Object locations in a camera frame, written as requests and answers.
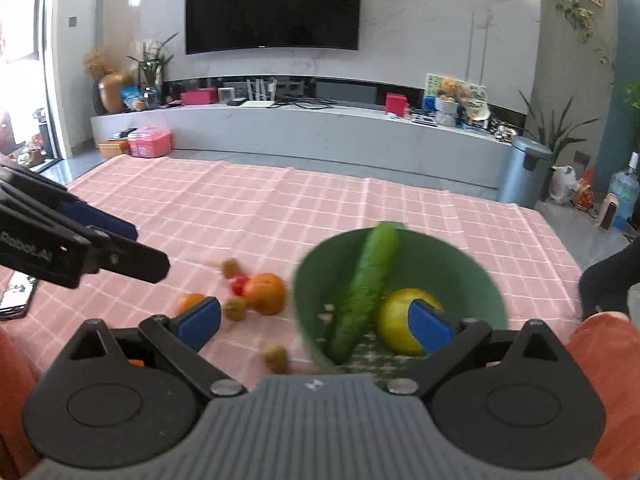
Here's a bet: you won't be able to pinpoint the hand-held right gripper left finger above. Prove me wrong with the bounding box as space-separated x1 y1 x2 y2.
62 296 248 402

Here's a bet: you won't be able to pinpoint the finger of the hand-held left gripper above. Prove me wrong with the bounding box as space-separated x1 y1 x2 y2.
0 156 139 242
87 226 172 284

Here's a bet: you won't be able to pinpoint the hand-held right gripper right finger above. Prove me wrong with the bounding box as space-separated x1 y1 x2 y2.
387 299 573 404

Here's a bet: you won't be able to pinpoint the small orange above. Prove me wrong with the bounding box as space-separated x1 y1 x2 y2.
176 292 206 313

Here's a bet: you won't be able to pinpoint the green bowl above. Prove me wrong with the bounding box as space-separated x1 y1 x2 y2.
292 227 510 375

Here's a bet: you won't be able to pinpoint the large orange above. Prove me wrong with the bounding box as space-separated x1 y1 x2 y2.
242 273 287 316

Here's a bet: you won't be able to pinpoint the yellow lemon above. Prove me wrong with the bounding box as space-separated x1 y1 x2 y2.
377 288 446 356

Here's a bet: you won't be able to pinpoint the black smartphone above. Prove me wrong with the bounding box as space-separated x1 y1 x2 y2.
0 272 38 322

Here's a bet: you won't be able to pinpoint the orange cardboard box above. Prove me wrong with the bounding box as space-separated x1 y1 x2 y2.
98 139 131 161

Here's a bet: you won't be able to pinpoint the green cucumber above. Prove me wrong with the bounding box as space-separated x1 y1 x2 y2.
326 221 401 365

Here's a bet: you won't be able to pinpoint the pink plastic storage box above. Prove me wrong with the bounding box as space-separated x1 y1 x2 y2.
127 126 172 157

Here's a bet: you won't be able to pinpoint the blue snack packet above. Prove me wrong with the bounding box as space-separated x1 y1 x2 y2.
120 86 146 111

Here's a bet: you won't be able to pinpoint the golden vase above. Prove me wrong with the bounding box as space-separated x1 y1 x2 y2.
97 72 133 115

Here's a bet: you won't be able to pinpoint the person's left leg orange pants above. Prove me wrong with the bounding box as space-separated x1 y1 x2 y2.
0 325 42 480

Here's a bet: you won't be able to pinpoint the pink checkered cloth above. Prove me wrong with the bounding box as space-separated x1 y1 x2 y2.
0 154 586 396

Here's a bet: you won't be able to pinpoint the green plant in glass vase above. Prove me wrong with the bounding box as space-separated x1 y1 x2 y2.
127 32 180 110

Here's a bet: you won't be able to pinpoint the pink rectangular box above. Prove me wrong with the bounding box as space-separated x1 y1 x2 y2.
180 87 218 107

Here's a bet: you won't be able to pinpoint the dried flower bunch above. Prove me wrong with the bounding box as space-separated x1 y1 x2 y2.
82 47 113 81

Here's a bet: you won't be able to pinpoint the grey pedal trash can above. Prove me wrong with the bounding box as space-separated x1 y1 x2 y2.
498 136 553 209

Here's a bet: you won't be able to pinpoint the person's black-socked foot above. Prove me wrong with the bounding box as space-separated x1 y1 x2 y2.
579 240 640 322

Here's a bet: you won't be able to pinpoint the white router with antennas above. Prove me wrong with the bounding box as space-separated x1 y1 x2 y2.
242 77 278 109

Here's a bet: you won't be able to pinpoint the white plastic bag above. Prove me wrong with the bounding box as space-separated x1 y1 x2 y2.
550 165 578 204

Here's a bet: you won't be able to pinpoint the red orange ornament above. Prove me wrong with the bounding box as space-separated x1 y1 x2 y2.
572 169 596 211

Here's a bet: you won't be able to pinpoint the black white patterned object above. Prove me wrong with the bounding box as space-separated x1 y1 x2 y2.
487 115 521 142

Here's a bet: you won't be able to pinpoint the pink space heater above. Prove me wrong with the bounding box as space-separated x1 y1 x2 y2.
597 194 621 231

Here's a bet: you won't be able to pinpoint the grey marble television console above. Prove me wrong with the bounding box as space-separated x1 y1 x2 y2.
90 76 526 192

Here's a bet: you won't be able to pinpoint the teddy bear bouquet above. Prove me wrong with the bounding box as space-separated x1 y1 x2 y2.
434 77 463 128

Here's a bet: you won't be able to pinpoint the long-leaved potted plant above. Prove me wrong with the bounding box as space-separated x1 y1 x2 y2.
517 89 598 171

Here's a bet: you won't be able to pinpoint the blue water jug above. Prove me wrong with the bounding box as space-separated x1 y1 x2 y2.
607 152 640 231

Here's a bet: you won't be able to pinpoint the colourful picture board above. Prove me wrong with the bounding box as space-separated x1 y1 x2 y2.
424 74 488 111

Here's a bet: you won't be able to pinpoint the hanging green vine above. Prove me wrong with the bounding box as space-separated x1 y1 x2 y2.
552 0 616 81

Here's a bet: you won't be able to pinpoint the black cables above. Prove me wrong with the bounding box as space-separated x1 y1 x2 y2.
280 97 341 111

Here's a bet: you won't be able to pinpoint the black wall television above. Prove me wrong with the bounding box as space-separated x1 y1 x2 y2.
185 0 362 56

